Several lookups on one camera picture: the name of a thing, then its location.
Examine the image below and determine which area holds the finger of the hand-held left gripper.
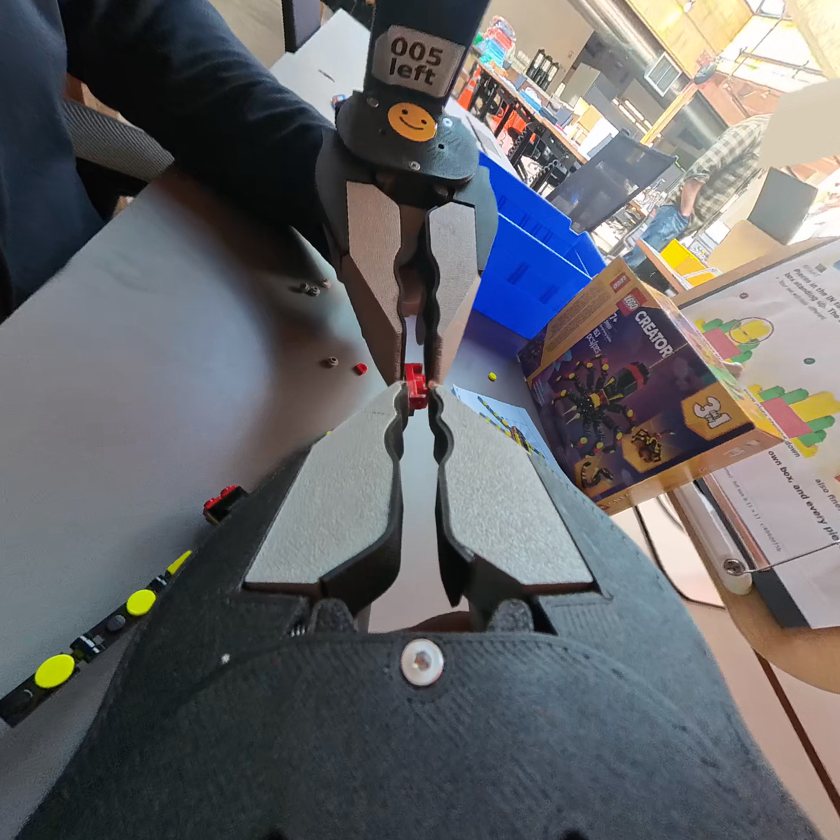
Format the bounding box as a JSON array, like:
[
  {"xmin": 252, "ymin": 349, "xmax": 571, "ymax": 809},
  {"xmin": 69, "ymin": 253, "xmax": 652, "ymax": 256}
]
[
  {"xmin": 422, "ymin": 202, "xmax": 484, "ymax": 386},
  {"xmin": 343, "ymin": 180, "xmax": 406, "ymax": 386}
]

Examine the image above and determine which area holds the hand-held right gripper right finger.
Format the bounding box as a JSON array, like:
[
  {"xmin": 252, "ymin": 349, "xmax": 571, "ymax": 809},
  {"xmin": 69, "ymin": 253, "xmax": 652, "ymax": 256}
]
[{"xmin": 428, "ymin": 385, "xmax": 597, "ymax": 611}]

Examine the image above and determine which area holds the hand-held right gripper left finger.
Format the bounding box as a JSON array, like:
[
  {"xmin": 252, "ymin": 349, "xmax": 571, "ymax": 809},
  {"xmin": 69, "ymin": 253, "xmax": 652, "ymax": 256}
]
[{"xmin": 243, "ymin": 382, "xmax": 408, "ymax": 610}]

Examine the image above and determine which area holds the person's left forearm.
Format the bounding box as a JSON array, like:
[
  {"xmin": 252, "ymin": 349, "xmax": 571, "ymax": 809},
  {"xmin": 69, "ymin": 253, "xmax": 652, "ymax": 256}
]
[{"xmin": 59, "ymin": 0, "xmax": 336, "ymax": 237}]

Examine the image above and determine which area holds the purple toy set box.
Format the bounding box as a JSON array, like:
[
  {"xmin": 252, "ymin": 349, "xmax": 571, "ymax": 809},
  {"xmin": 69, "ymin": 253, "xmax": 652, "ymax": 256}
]
[{"xmin": 517, "ymin": 257, "xmax": 786, "ymax": 515}]

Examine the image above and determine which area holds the person's left hand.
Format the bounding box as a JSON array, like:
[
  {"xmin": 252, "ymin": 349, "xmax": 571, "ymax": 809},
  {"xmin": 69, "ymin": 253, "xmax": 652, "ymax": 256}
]
[{"xmin": 397, "ymin": 261, "xmax": 429, "ymax": 322}]

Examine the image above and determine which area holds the building instruction booklet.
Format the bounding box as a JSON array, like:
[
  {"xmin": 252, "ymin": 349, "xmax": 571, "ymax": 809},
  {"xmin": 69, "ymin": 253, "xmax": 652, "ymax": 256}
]
[{"xmin": 450, "ymin": 385, "xmax": 567, "ymax": 479}]

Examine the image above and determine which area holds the long background work table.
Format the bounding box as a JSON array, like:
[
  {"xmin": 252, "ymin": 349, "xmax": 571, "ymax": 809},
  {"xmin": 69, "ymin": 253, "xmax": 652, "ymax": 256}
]
[{"xmin": 459, "ymin": 62, "xmax": 592, "ymax": 181}]

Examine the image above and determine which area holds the black computer monitor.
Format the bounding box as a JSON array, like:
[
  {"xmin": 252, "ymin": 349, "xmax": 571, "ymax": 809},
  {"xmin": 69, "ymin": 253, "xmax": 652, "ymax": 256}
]
[{"xmin": 548, "ymin": 130, "xmax": 678, "ymax": 234}]

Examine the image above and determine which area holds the white stand ledge bar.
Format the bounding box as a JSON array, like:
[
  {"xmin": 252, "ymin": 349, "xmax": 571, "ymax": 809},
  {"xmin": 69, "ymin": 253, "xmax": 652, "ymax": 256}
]
[{"xmin": 668, "ymin": 482, "xmax": 753, "ymax": 595}]

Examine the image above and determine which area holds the yellow plastic bin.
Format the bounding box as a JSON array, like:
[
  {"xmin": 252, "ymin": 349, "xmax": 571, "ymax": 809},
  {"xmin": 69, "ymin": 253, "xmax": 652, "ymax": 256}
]
[{"xmin": 659, "ymin": 238, "xmax": 718, "ymax": 287}]

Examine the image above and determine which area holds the printed instruction sheet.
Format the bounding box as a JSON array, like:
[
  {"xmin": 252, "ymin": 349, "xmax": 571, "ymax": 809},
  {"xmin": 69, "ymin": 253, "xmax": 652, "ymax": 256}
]
[{"xmin": 682, "ymin": 244, "xmax": 840, "ymax": 631}]

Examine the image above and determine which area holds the brown cardboard box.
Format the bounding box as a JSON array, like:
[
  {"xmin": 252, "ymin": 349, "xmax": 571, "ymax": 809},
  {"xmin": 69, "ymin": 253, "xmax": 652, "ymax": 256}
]
[{"xmin": 707, "ymin": 220, "xmax": 788, "ymax": 273}]

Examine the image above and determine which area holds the grey mesh office chair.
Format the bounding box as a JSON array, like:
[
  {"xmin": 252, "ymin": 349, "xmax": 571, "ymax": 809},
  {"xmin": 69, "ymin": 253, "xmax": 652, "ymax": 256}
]
[{"xmin": 61, "ymin": 98, "xmax": 176, "ymax": 221}]

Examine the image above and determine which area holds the instruction sheet on wooden stand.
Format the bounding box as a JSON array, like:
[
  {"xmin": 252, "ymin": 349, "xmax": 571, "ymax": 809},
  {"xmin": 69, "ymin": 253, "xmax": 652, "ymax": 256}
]
[{"xmin": 671, "ymin": 236, "xmax": 840, "ymax": 694}]

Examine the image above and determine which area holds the black yellow brick spider model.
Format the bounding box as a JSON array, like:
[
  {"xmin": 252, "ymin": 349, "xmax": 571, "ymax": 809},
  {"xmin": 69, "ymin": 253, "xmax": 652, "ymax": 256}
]
[{"xmin": 0, "ymin": 550, "xmax": 194, "ymax": 726}]

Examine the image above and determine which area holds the small black monitor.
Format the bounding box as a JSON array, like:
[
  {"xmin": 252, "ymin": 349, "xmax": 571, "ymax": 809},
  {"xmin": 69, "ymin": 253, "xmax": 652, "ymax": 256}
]
[{"xmin": 748, "ymin": 167, "xmax": 819, "ymax": 245}]

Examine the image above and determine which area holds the person's torso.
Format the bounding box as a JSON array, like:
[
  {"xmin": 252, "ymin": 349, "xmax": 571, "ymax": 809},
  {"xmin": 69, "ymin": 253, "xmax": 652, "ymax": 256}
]
[{"xmin": 0, "ymin": 0, "xmax": 109, "ymax": 322}]

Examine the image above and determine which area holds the metal wire page holder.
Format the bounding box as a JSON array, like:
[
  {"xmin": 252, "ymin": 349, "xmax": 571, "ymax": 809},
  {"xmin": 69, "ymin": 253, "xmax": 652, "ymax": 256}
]
[{"xmin": 722, "ymin": 537, "xmax": 840, "ymax": 580}]

